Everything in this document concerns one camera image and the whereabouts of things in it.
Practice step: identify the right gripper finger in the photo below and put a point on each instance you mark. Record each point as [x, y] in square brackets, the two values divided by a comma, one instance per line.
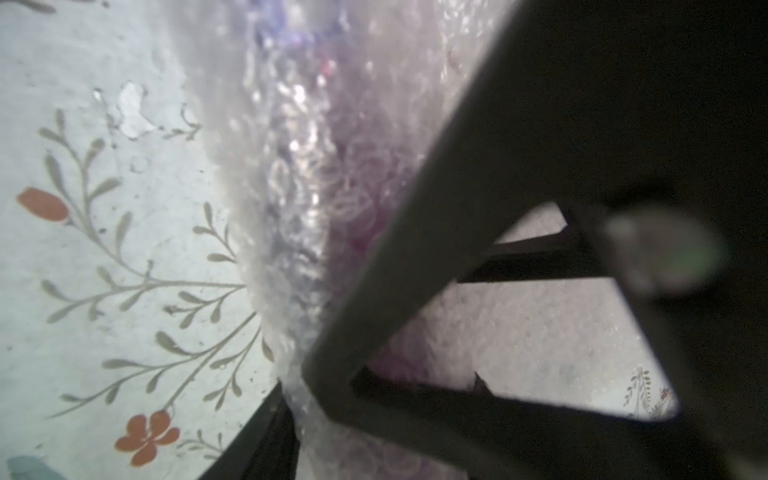
[267, 448]

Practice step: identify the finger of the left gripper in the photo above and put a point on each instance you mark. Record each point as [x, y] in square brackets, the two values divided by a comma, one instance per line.
[621, 139]

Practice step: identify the purple glass bottle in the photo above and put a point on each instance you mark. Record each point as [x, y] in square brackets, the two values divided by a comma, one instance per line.
[346, 98]

